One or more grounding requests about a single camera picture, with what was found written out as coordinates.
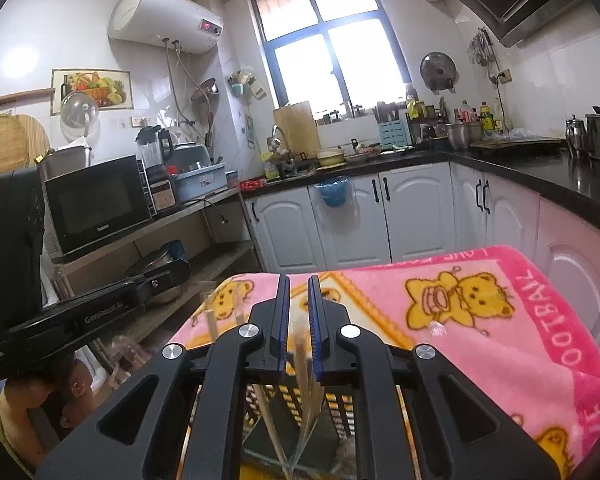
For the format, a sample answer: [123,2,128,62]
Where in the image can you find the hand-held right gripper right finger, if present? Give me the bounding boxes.
[307,275,568,480]

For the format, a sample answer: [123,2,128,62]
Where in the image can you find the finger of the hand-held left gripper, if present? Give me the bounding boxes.
[125,256,193,307]

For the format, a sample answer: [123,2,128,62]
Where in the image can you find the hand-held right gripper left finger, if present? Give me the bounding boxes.
[35,274,291,480]

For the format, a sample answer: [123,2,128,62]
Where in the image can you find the chopstick pair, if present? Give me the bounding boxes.
[285,320,328,476]
[230,285,248,328]
[202,290,221,346]

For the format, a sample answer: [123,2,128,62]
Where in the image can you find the dark green utensil holder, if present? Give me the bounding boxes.
[242,380,356,466]

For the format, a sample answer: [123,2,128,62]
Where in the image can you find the person's left forearm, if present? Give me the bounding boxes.
[4,420,48,468]

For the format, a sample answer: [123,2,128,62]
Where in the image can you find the person's left hand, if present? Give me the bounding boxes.
[2,360,98,433]

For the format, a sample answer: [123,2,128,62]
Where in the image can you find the stack of steel pots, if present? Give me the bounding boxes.
[127,240,191,306]

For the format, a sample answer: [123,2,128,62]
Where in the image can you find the grey storage shelf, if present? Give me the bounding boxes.
[55,187,261,356]

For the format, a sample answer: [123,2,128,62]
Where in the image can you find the wood pattern appliance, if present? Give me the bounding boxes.
[147,165,177,211]

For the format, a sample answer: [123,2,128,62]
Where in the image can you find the black microwave oven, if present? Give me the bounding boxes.
[44,155,153,258]

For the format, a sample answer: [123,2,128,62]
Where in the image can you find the white base cabinets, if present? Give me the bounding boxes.
[242,160,600,361]

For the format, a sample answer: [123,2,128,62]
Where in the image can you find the blue dish drainer box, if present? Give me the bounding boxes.
[172,144,228,203]

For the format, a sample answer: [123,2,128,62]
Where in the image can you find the round bamboo trays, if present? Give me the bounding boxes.
[0,114,51,198]

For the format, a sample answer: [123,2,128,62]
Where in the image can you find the black blender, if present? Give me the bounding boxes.
[135,125,175,181]

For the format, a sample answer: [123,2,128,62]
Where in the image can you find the blue hanging bin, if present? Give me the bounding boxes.
[314,176,351,208]

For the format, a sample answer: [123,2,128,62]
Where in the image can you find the clear glass pot lid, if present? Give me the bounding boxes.
[60,91,101,142]

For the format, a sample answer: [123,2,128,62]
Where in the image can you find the wooden rolling pin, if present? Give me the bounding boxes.
[0,87,56,111]

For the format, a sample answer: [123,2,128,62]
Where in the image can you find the pink printed blanket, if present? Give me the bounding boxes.
[172,245,600,476]

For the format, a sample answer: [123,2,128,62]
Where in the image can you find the steel faucet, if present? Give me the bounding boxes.
[271,125,293,161]

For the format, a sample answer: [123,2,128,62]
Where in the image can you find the cream ceramic pot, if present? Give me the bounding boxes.
[316,147,347,166]

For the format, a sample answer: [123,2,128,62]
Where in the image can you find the hanging copper pan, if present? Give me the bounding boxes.
[190,78,217,103]

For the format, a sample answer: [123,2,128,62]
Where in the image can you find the wooden cutting board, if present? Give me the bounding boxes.
[272,101,318,158]

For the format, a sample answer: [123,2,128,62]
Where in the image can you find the light blue knife block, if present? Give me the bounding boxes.
[378,119,412,148]

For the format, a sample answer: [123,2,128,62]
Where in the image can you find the spice rack with bottles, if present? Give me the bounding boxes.
[405,85,451,141]

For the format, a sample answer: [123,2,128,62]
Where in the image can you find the steel stock pot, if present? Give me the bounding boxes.
[446,122,481,151]

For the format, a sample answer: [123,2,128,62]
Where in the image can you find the white water heater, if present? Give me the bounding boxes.
[107,0,224,56]

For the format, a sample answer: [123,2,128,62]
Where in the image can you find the dark framed window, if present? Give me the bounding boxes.
[247,0,413,111]

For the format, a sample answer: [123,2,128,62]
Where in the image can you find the thin wooden board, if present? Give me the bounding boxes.
[470,137,563,151]

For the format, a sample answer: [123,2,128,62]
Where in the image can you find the black kitchen countertop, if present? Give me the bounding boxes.
[240,145,600,233]

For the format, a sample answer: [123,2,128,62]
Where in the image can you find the steel pot lid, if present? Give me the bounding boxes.
[420,51,457,93]

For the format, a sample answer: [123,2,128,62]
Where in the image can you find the steel teapot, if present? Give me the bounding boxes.
[565,115,588,158]

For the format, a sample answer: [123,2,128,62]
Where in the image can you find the black power cable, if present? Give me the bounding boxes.
[202,199,231,226]

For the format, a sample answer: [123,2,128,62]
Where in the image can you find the fruit wall picture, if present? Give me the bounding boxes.
[51,69,130,111]

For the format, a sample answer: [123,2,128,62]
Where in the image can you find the water heater hoses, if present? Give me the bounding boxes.
[164,37,201,126]

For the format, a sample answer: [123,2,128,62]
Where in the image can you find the teal wall holder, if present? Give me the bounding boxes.
[228,70,266,101]

